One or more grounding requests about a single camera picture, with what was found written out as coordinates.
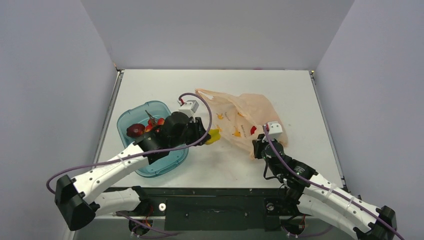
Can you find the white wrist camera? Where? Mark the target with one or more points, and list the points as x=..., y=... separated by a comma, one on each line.
x=272, y=130
x=189, y=108

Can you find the orange plastic bag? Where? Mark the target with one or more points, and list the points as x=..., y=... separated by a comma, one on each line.
x=239, y=118

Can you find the teal plastic bin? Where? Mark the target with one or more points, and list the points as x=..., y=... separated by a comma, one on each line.
x=140, y=115

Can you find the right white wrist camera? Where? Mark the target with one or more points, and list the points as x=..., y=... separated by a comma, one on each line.
x=272, y=130

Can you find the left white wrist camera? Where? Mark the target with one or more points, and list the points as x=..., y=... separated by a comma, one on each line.
x=189, y=108

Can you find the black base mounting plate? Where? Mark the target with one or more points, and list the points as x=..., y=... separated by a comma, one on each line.
x=217, y=209

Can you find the yellow fake fruit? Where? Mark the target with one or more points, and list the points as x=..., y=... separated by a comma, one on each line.
x=214, y=136

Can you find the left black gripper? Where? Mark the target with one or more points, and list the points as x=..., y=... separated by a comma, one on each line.
x=198, y=130

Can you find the red fake fruit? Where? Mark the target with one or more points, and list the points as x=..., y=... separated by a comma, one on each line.
x=135, y=130
x=153, y=122

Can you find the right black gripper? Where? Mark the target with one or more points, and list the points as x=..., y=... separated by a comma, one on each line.
x=259, y=144

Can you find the red fake fruit in bin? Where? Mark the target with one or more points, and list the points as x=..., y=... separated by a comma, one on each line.
x=135, y=130

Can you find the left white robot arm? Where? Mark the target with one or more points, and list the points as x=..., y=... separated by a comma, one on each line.
x=81, y=198

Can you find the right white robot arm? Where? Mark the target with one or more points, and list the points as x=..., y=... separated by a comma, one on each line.
x=309, y=193

